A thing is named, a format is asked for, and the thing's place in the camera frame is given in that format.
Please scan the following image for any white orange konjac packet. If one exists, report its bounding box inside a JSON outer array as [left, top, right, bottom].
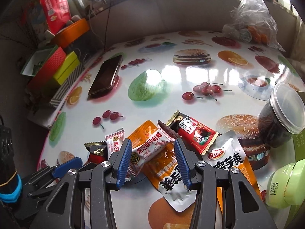
[[201, 130, 263, 214]]

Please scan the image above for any dark brown candy packet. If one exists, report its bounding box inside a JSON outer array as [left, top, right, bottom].
[[84, 141, 108, 164]]

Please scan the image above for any red black date packet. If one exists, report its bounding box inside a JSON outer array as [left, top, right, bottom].
[[166, 110, 219, 155]]

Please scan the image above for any black sesame candy packet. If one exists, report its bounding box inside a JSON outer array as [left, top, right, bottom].
[[128, 121, 175, 177]]

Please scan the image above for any orange konjac snack packet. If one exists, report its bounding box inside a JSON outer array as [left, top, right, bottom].
[[140, 140, 196, 212]]

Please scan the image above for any green cream jar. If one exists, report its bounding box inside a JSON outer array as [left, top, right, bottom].
[[265, 159, 304, 209]]

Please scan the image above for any green white cardboard box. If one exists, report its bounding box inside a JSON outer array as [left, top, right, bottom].
[[285, 130, 305, 229]]

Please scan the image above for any striped black white box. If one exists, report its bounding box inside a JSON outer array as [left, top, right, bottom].
[[47, 64, 84, 109]]

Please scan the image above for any small white candy packet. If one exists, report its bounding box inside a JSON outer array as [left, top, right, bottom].
[[105, 128, 125, 159]]

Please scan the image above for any red textured box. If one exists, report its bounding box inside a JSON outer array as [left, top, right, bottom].
[[27, 47, 66, 92]]

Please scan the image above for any clear jar white lid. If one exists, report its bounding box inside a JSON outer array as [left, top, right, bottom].
[[258, 83, 304, 148]]

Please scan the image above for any yellow green box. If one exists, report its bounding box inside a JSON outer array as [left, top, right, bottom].
[[51, 51, 80, 86]]

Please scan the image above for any black smartphone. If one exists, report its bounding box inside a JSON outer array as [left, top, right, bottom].
[[87, 54, 123, 96]]

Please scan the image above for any orange storage box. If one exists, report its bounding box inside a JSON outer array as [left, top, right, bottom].
[[51, 19, 90, 49]]

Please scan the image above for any red paper bag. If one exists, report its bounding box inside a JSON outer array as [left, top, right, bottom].
[[39, 0, 71, 35]]

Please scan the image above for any clear plastic bag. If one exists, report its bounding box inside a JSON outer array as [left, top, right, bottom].
[[222, 0, 284, 52]]

